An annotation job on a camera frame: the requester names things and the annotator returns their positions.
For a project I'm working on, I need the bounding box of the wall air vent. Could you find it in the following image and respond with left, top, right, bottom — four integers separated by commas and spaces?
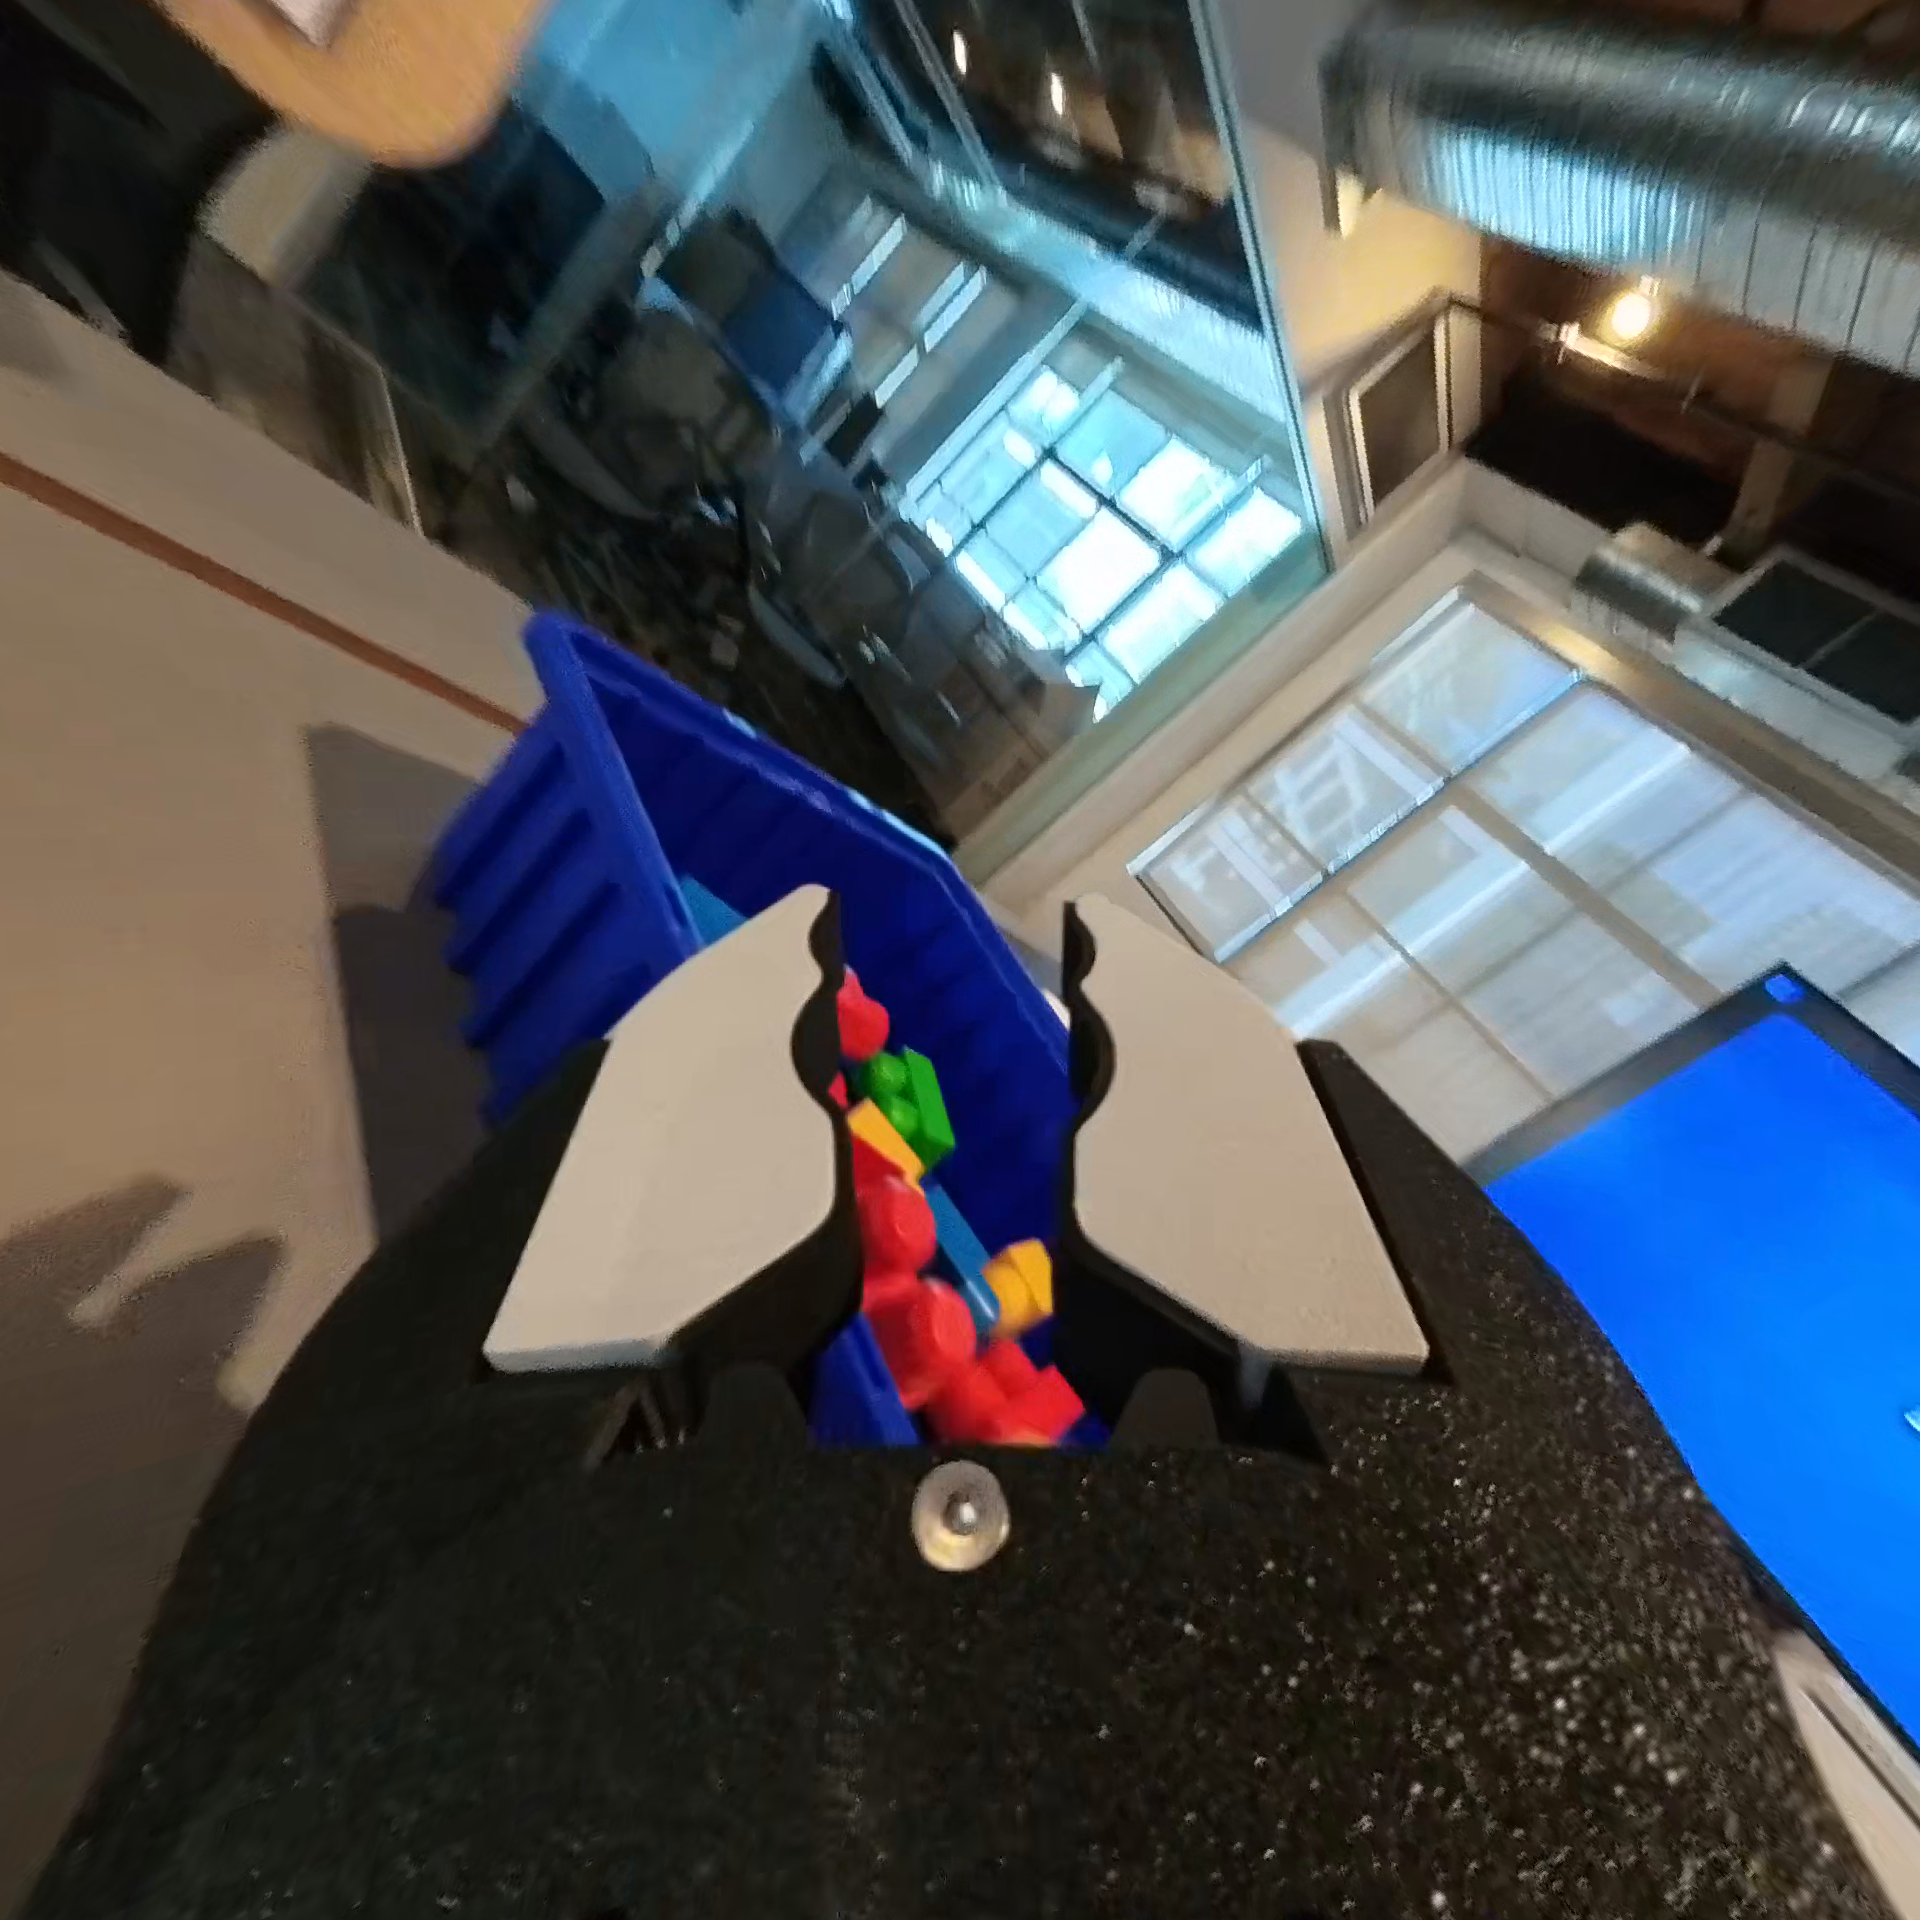
1710, 544, 1920, 725

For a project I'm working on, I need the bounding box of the silver ventilation duct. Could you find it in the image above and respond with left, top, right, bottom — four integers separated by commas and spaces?
1319, 0, 1920, 376

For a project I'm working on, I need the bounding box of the pile of mega blocks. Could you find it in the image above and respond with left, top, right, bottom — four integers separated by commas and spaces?
829, 966, 1113, 1448

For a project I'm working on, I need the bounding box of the blue plastic bin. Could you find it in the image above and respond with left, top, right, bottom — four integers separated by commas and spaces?
427, 607, 1116, 1451

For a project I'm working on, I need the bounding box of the large window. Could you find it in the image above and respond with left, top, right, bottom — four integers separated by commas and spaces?
1132, 582, 1920, 1119

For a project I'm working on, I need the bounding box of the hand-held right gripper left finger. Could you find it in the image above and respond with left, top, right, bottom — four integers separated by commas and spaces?
479, 885, 860, 1375

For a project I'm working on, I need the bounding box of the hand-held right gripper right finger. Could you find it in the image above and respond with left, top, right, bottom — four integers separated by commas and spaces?
1054, 895, 1431, 1375

